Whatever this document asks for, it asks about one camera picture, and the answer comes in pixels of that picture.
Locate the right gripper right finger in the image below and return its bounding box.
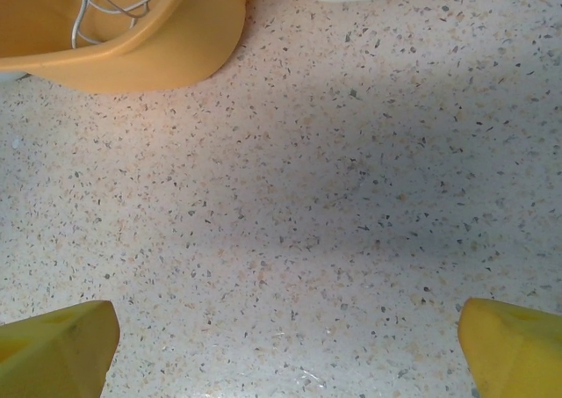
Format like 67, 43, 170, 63
456, 298, 562, 398

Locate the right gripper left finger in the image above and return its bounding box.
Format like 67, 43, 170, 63
0, 300, 120, 398

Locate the thin white cable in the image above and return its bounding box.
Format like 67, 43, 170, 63
69, 0, 162, 47

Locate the orange plastic bin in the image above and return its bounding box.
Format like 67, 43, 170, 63
0, 0, 249, 94

